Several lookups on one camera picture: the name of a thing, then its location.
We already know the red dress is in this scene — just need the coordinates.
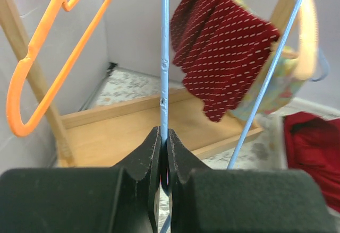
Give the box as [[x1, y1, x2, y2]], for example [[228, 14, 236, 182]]
[[283, 111, 339, 212]]

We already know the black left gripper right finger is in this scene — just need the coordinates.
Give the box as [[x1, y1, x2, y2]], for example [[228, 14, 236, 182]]
[[167, 130, 332, 232]]

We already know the pastel floral garment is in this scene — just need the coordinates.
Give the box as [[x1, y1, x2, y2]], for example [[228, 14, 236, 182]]
[[228, 0, 306, 121]]

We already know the wooden hanger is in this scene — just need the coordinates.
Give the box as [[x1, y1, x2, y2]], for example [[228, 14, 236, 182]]
[[294, 0, 319, 81]]

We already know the red polka dot garment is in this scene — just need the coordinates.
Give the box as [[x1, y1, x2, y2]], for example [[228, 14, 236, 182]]
[[170, 0, 280, 122]]

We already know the floral table mat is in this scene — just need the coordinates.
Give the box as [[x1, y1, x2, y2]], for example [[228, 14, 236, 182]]
[[79, 67, 293, 233]]

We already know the blue wire hanger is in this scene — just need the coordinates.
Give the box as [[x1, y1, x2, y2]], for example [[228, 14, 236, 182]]
[[227, 0, 319, 169], [158, 0, 172, 233]]

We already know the orange plastic hanger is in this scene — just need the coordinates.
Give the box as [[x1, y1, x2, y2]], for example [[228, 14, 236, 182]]
[[6, 0, 112, 137]]

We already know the wooden clothes rack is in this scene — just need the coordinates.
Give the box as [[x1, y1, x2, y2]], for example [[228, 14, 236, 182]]
[[0, 0, 303, 168]]

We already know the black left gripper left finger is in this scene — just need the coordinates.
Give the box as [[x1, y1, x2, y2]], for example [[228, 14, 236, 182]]
[[1, 127, 161, 232]]

